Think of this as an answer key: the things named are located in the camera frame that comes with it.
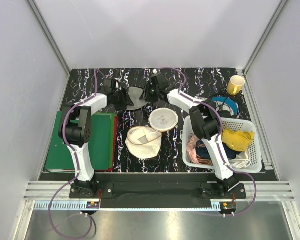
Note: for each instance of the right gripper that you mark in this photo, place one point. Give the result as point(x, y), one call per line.
point(149, 86)

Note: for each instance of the white mesh laundry bag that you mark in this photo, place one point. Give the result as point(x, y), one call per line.
point(144, 142)

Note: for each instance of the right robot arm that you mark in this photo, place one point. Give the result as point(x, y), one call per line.
point(206, 124)

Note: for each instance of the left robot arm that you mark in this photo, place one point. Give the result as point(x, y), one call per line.
point(75, 127)

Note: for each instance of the red folder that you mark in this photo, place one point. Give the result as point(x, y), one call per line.
point(115, 142)

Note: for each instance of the white packet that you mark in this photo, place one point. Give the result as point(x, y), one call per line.
point(200, 98)

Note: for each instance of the green folder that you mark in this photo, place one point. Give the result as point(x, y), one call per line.
point(101, 145)

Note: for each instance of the blue tape roll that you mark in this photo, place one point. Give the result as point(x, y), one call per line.
point(226, 104)

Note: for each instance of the yellow mug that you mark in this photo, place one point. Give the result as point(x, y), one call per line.
point(235, 85)

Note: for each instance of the pink garment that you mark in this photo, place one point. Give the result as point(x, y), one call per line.
point(192, 152)

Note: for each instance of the navy blue garment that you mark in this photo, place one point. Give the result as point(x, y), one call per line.
point(202, 151)

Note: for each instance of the yellow garment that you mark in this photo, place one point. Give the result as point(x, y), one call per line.
point(238, 141)

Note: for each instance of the black headphones with cable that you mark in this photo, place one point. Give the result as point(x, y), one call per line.
point(226, 114)

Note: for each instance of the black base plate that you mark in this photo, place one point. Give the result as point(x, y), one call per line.
point(163, 190)

